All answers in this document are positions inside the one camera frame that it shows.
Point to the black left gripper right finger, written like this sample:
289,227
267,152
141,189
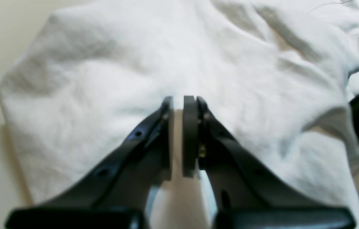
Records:
248,194

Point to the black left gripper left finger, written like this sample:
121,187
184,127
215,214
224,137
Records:
114,194

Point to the white T-shirt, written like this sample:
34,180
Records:
277,73

